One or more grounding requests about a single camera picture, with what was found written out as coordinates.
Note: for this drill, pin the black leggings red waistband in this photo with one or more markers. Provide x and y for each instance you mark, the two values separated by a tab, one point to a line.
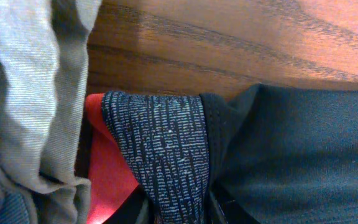
286	155

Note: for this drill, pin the folded khaki pants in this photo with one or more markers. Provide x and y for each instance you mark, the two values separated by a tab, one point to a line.
43	75

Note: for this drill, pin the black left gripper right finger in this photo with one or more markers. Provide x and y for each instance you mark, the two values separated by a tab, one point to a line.
224	209

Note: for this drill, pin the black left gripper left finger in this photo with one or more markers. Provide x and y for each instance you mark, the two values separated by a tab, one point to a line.
134	210

